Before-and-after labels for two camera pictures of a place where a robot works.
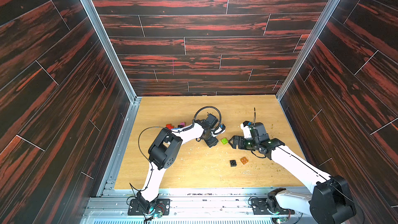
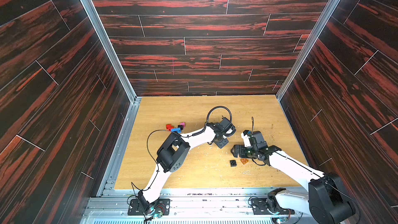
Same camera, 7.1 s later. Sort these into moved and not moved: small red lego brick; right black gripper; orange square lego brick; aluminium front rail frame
Moved: right black gripper
Not moved: orange square lego brick; aluminium front rail frame; small red lego brick
